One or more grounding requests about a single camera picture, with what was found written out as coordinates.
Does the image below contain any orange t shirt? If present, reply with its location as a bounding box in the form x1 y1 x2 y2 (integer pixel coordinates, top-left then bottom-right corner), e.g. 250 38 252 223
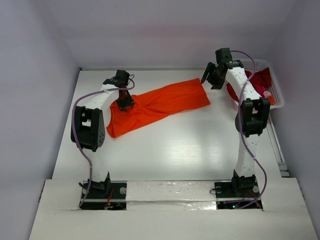
106 78 211 139

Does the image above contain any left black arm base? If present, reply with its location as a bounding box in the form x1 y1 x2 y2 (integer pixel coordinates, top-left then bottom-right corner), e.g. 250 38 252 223
80 181 127 211

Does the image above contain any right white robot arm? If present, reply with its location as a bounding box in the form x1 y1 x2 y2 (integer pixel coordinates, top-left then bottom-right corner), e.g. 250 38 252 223
201 48 271 196

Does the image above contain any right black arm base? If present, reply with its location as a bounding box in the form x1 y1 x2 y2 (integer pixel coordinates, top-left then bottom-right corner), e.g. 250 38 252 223
210 181 263 210

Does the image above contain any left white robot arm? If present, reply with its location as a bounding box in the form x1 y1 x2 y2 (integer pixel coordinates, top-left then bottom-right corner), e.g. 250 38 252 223
70 69 135 198

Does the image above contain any white plastic basket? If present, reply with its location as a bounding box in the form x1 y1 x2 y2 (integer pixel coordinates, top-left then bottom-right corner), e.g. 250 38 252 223
239 58 285 110

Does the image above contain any dark red t shirt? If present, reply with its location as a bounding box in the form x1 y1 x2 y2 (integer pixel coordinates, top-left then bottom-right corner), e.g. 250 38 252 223
226 67 272 102

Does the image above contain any pink cloth in basket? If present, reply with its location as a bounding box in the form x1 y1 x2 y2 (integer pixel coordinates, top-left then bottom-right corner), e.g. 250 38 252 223
256 85 272 98

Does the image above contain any small orange cloth in basket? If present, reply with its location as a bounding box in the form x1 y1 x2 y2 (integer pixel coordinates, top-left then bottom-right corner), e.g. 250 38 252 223
268 96 275 106

